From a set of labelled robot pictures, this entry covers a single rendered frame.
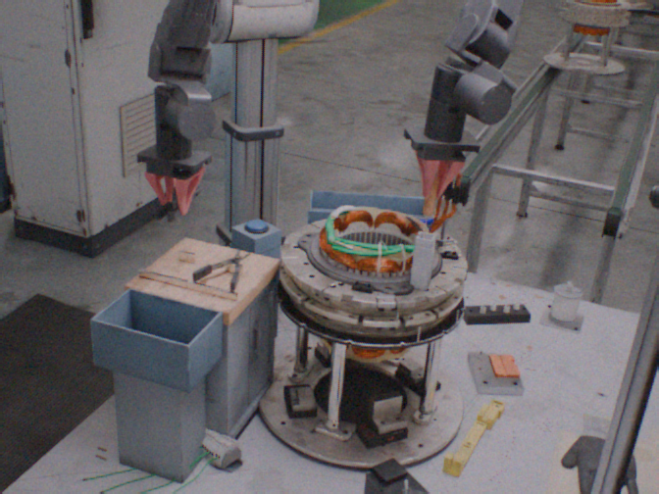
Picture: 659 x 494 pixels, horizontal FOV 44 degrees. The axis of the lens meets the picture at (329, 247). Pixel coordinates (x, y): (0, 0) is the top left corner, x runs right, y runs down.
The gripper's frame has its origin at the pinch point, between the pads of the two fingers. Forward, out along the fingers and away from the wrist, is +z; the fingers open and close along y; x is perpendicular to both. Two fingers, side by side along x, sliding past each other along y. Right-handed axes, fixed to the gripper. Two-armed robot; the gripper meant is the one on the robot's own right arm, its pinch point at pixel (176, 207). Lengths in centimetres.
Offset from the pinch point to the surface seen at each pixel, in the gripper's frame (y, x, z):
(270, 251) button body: 5.6, 26.9, 18.5
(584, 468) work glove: 71, 12, 39
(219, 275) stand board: 6.7, 2.2, 11.9
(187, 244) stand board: -3.4, 10.0, 11.7
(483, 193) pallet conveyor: 27, 180, 57
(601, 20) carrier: 54, 302, 9
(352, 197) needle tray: 16, 46, 12
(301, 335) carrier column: 17.1, 15.9, 28.8
